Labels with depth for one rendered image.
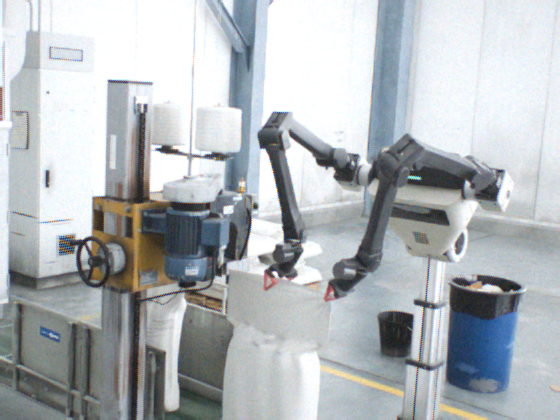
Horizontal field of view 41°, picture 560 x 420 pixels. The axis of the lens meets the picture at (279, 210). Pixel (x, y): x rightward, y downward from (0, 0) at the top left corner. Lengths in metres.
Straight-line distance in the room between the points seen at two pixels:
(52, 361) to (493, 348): 2.62
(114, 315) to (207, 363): 0.91
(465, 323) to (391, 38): 7.30
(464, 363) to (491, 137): 6.49
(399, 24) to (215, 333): 8.50
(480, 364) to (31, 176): 3.92
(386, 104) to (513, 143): 1.98
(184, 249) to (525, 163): 8.59
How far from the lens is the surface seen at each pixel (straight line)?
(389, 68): 11.48
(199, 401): 3.43
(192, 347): 3.63
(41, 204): 6.57
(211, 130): 2.62
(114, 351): 2.82
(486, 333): 4.77
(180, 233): 2.57
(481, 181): 2.59
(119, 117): 2.66
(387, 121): 11.45
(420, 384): 3.19
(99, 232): 2.78
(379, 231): 2.46
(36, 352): 3.68
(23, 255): 6.82
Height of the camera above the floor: 1.73
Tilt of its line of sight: 9 degrees down
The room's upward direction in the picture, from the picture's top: 3 degrees clockwise
